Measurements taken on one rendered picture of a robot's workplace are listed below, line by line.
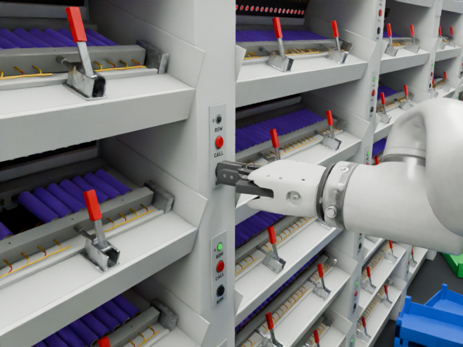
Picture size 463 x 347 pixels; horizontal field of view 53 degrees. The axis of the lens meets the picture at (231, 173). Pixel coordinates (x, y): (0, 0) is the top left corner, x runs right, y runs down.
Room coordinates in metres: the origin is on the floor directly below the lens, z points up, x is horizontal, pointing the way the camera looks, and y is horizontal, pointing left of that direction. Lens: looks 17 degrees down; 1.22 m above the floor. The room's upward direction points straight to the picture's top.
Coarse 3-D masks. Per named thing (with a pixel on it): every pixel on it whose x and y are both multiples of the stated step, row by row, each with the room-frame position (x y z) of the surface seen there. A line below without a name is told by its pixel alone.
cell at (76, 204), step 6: (48, 186) 0.59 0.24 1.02; (54, 186) 0.59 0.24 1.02; (54, 192) 0.59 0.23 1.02; (60, 192) 0.59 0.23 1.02; (66, 192) 0.59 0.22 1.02; (60, 198) 0.58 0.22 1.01; (66, 198) 0.58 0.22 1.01; (72, 198) 0.58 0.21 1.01; (66, 204) 0.57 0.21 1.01; (72, 204) 0.57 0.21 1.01; (78, 204) 0.57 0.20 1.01; (72, 210) 0.56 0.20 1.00; (78, 210) 0.56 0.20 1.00
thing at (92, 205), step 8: (88, 192) 0.51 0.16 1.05; (88, 200) 0.50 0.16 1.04; (96, 200) 0.51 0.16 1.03; (88, 208) 0.50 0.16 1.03; (96, 208) 0.51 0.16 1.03; (96, 216) 0.50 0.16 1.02; (96, 224) 0.50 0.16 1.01; (96, 232) 0.50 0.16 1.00; (104, 240) 0.50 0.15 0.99; (104, 248) 0.50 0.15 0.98
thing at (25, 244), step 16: (144, 192) 0.63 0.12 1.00; (112, 208) 0.58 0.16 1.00; (128, 208) 0.60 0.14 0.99; (48, 224) 0.51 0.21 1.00; (64, 224) 0.52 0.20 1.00; (80, 224) 0.53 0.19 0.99; (0, 240) 0.46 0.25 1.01; (16, 240) 0.47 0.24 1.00; (32, 240) 0.48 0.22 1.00; (48, 240) 0.50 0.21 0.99; (64, 240) 0.52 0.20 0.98; (0, 256) 0.45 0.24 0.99; (16, 256) 0.46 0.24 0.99; (48, 256) 0.48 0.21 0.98
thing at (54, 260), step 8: (152, 216) 0.61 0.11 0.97; (128, 224) 0.58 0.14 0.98; (136, 224) 0.58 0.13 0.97; (112, 232) 0.55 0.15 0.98; (120, 232) 0.56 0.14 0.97; (80, 248) 0.51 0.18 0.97; (56, 256) 0.48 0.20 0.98; (64, 256) 0.49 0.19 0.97; (40, 264) 0.47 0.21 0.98; (48, 264) 0.47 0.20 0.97; (24, 272) 0.45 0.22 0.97; (32, 272) 0.46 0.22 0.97; (8, 280) 0.43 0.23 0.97; (16, 280) 0.44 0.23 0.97; (0, 288) 0.43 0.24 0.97
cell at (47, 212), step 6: (24, 192) 0.56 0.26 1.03; (18, 198) 0.56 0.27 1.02; (24, 198) 0.56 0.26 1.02; (30, 198) 0.55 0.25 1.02; (36, 198) 0.56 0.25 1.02; (24, 204) 0.55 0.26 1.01; (30, 204) 0.55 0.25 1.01; (36, 204) 0.55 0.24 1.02; (42, 204) 0.55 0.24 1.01; (30, 210) 0.55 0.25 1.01; (36, 210) 0.54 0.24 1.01; (42, 210) 0.54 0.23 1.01; (48, 210) 0.54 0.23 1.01; (36, 216) 0.54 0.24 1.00; (42, 216) 0.53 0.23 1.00; (48, 216) 0.53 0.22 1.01; (54, 216) 0.53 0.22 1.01
